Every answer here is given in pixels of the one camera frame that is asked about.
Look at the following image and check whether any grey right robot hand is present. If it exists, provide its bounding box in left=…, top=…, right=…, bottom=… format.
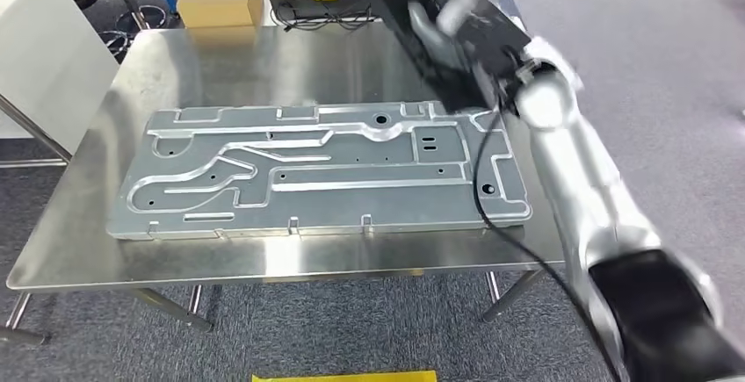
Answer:
left=407, top=1, right=485, bottom=79

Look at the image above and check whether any grey stamped metal plate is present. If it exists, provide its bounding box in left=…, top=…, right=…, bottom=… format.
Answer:
left=106, top=99, right=532, bottom=242

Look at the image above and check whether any white cabinet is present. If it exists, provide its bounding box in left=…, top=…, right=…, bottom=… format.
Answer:
left=0, top=0, right=121, bottom=156

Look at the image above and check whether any black cable bundle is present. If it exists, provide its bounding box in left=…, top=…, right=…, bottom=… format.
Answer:
left=270, top=0, right=380, bottom=32

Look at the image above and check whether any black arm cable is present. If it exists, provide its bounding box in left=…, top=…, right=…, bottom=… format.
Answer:
left=471, top=108, right=624, bottom=382

